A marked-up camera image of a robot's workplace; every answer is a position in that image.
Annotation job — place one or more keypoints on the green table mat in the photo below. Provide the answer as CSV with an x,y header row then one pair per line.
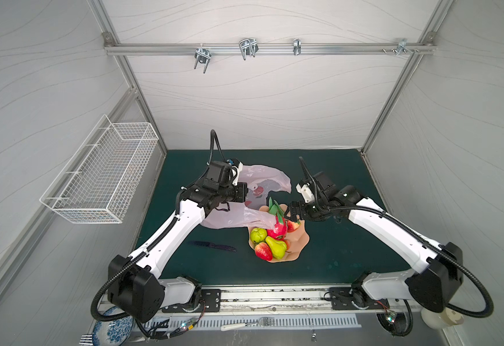
x,y
337,252

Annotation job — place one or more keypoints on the blue white patterned plate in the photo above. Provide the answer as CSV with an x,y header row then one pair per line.
x,y
112,333

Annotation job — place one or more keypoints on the middle metal clamp hook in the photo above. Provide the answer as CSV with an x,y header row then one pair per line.
x,y
248,47

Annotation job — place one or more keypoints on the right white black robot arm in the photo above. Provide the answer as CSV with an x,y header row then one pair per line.
x,y
436,271

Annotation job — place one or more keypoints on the small metal ring hook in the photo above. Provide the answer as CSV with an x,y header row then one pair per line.
x,y
297,47

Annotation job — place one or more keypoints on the dark blue knife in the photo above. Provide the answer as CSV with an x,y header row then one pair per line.
x,y
212,245

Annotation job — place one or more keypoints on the green apple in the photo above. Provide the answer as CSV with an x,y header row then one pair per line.
x,y
258,235

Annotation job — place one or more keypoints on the left metal clamp hook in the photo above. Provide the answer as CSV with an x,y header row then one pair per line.
x,y
202,57

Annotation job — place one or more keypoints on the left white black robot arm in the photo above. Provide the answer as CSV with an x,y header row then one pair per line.
x,y
134,287

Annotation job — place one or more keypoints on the small strawberry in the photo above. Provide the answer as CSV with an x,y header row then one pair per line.
x,y
292,226

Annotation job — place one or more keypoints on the metal clamp hook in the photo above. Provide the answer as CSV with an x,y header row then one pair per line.
x,y
202,57
248,47

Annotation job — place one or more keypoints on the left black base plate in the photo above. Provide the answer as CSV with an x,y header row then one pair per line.
x,y
207,300

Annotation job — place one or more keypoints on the right metal bolt bracket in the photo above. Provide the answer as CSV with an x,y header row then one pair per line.
x,y
401,49

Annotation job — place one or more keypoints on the green pear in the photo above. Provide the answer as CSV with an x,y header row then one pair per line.
x,y
278,247

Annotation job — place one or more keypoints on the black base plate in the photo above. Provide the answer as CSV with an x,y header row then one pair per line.
x,y
207,300
342,298

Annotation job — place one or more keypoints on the pink green dragon fruit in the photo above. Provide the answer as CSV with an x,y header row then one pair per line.
x,y
279,229

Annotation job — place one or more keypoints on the white handled fork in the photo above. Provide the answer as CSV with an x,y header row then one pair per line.
x,y
262,322

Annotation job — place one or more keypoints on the red apple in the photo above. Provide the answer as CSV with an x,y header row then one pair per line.
x,y
263,251

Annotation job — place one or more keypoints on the white vent strip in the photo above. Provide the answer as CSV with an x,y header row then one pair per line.
x,y
215,322

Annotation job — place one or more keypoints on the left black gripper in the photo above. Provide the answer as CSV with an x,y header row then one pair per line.
x,y
241,189

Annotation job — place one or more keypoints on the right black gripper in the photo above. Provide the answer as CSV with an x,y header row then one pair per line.
x,y
299,210

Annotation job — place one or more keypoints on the white wire basket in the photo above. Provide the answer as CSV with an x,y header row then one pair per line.
x,y
98,182

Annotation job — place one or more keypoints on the peach wavy fruit plate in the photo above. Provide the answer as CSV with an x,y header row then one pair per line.
x,y
296,240

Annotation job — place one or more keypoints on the silver fork at corner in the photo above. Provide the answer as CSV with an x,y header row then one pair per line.
x,y
86,340

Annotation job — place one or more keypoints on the pink plastic bag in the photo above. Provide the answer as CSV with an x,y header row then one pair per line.
x,y
247,214

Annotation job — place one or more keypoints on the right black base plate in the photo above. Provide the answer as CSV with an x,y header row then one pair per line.
x,y
342,298

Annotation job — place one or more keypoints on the metal crossbar rail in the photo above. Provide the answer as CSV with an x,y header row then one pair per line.
x,y
264,49

